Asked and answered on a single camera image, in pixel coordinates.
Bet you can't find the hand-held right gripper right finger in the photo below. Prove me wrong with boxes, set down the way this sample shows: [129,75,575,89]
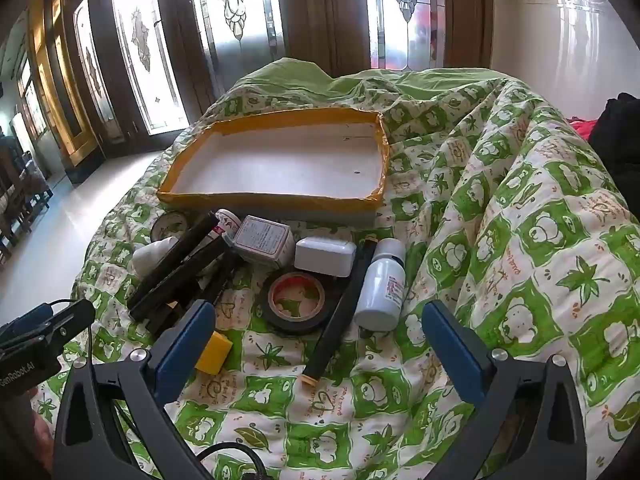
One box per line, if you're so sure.
[422,301,588,480]

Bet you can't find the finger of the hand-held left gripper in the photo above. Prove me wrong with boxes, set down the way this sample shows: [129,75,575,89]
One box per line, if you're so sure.
[0,300,97,356]

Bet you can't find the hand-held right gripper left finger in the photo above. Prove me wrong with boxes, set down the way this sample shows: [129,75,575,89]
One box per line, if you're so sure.
[52,300,221,480]

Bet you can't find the yellow round jar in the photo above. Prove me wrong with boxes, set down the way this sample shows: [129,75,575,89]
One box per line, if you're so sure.
[194,330,234,375]

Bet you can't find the white bottle with pink label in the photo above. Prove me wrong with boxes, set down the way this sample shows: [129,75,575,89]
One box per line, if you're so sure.
[353,238,407,332]

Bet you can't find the plain white bottle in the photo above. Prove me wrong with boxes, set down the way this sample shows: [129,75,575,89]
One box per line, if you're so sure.
[132,236,179,277]

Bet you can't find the black tape roll red core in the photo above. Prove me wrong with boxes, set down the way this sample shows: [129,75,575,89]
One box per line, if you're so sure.
[263,272,342,337]

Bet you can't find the black marker with tan ends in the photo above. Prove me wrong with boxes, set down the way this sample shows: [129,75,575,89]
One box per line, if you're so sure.
[301,240,382,387]

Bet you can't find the small grey printed box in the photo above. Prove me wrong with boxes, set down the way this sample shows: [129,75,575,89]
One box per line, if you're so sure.
[234,215,297,269]

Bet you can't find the white bottle with red label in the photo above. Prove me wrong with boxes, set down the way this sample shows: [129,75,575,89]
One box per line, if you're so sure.
[214,208,242,242]

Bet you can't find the white charger adapter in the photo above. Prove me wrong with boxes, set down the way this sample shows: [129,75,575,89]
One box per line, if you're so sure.
[293,237,357,277]

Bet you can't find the yellow-taped cardboard box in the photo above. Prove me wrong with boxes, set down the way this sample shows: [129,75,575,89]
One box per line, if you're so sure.
[156,106,390,224]

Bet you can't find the clear tape roll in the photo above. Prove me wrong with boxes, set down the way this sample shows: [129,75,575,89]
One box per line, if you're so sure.
[150,212,189,244]

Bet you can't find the dark wooden chair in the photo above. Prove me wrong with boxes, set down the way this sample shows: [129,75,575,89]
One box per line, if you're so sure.
[0,152,54,258]

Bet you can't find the green printed blanket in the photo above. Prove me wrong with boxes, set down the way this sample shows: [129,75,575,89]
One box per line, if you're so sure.
[37,57,640,480]

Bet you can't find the gold framed door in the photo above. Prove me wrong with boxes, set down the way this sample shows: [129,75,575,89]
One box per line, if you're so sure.
[27,0,107,170]

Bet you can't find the red cloth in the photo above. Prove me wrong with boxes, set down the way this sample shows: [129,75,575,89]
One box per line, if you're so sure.
[566,117,601,144]

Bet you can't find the dark cloth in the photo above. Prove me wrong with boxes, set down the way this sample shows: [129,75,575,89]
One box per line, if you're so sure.
[589,92,640,193]

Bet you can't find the wooden stained glass door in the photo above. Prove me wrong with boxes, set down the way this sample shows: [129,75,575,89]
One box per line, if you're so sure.
[165,0,321,111]
[102,0,193,138]
[320,0,493,73]

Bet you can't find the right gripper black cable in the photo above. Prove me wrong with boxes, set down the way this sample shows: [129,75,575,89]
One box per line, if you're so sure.
[195,441,269,480]

